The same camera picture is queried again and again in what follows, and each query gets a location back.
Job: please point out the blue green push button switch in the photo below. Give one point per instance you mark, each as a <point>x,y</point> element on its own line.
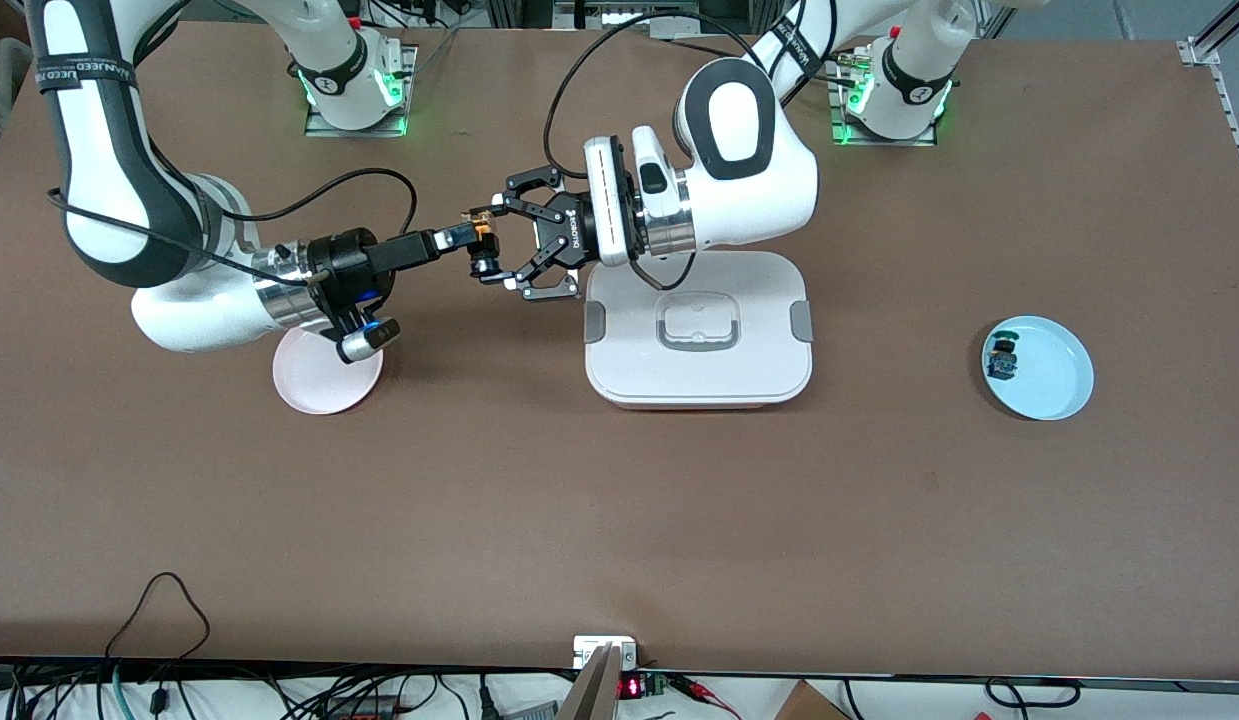
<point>1003,358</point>

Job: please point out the brown cardboard box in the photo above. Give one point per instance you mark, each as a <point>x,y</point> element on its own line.
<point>807,705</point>

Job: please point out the grey power adapter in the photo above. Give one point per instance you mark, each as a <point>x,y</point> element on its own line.
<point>529,713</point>

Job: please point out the pale pink round plate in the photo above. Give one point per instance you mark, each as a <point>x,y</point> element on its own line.
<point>319,390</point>

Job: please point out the aluminium profile frame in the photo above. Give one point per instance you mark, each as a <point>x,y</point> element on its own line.
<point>1194,50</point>

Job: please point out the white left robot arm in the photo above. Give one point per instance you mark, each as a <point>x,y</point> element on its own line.
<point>749,190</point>

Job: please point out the grey metal beam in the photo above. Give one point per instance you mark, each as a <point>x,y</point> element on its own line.
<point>594,690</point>

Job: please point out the white lunch box grey latches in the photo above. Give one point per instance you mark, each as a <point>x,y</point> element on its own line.
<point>699,370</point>

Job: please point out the white small box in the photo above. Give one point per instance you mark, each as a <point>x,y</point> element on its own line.
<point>589,645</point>

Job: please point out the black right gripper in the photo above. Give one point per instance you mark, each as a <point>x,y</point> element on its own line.
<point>347,262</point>

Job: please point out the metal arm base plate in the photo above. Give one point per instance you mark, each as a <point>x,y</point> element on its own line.
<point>324,128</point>
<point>924,138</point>

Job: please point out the light blue round plate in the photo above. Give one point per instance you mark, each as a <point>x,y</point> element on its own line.
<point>1054,375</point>

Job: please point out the red digit display module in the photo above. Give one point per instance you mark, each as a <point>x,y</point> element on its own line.
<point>631,687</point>

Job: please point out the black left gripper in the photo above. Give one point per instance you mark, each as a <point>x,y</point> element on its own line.
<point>571,241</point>

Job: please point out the orange push button switch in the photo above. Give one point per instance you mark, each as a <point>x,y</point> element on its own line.
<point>484,262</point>

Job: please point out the black orange device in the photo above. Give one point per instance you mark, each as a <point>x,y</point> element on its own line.
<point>364,710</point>

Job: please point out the metal equipment rack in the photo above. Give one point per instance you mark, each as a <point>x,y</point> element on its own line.
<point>629,18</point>

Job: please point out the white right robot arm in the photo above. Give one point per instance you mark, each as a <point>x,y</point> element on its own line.
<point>99,150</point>

